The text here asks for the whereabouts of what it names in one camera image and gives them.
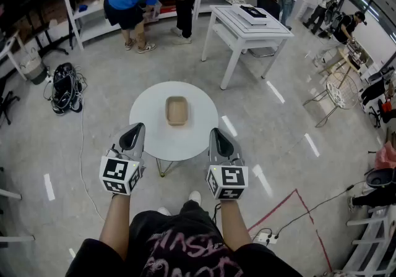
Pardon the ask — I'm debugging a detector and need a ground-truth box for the small wooden table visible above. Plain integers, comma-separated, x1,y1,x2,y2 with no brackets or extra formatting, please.
318,46,363,85

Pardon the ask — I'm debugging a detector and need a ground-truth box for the white metal rack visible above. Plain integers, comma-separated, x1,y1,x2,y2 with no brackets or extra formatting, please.
342,207,396,277

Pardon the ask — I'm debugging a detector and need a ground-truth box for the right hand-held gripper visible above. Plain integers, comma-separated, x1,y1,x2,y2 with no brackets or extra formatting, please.
205,128,249,201

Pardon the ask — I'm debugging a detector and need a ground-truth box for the white shelf unit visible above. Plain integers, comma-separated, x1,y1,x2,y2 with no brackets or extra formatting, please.
58,0,258,51

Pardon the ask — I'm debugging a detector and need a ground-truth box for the round white table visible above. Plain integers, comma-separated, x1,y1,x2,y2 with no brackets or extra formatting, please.
129,80,219,178

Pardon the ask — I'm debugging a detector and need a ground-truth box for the gold wire chair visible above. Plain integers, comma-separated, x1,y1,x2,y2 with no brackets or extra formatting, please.
303,71,360,129

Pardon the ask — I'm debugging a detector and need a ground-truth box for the black office chair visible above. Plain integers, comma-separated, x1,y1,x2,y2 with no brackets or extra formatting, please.
359,67,396,130
0,77,21,127

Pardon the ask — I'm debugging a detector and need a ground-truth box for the black backpack with cables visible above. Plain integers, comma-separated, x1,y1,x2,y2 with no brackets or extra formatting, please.
43,62,89,116

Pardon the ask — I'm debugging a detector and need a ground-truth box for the white cable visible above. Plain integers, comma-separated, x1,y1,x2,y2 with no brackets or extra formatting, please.
78,104,106,221

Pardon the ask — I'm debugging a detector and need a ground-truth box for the beige rectangular tray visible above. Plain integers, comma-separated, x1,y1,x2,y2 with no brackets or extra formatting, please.
165,95,190,127

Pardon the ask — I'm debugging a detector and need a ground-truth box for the person's right forearm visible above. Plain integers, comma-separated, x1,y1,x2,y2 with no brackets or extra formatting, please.
220,198,253,252

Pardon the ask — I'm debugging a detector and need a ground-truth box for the pink plastic bag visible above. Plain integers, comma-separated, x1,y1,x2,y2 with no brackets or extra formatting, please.
374,140,396,171

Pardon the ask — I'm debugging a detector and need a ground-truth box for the white square table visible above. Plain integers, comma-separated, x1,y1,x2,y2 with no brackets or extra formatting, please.
201,4,295,90

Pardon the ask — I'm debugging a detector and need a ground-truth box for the black cable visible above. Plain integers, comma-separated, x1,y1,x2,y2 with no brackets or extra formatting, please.
274,180,369,239

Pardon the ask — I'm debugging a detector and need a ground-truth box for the person's left forearm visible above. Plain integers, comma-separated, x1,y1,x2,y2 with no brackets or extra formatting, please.
98,192,137,262

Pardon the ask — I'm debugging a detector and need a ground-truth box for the white power strip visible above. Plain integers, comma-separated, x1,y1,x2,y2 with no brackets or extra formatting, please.
256,231,280,245

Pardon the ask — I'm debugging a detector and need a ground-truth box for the woven basket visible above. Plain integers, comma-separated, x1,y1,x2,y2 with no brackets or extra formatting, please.
19,52,49,86

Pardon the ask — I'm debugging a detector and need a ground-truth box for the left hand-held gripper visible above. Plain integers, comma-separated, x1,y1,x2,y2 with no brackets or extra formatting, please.
98,122,146,197

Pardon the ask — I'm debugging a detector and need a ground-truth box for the person's black printed shirt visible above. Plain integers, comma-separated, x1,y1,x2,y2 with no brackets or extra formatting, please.
64,200,304,277

